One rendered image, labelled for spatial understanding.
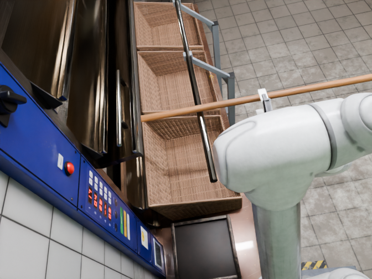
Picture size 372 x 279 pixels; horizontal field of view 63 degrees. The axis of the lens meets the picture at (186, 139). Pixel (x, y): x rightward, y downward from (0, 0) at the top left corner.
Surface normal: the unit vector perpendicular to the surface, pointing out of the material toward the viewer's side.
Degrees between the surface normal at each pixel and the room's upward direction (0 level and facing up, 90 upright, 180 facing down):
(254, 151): 26
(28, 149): 90
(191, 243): 0
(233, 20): 0
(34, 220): 90
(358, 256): 0
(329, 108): 16
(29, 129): 90
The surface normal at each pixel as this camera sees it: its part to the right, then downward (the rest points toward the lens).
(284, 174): 0.10, 0.58
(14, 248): 0.98, -0.19
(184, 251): -0.14, -0.53
